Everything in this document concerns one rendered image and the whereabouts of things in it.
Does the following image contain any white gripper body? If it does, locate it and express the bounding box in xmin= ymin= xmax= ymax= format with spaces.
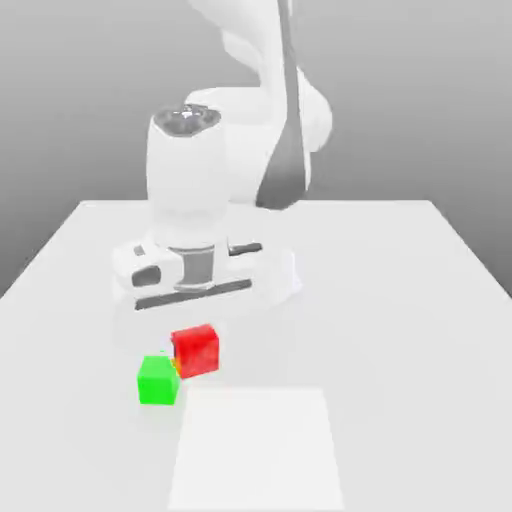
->
xmin=112 ymin=278 xmax=257 ymax=352

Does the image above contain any small red cube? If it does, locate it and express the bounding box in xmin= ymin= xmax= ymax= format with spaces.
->
xmin=170 ymin=323 xmax=220 ymax=380

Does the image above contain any small green cube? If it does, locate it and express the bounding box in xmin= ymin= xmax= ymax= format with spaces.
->
xmin=136 ymin=354 xmax=182 ymax=406

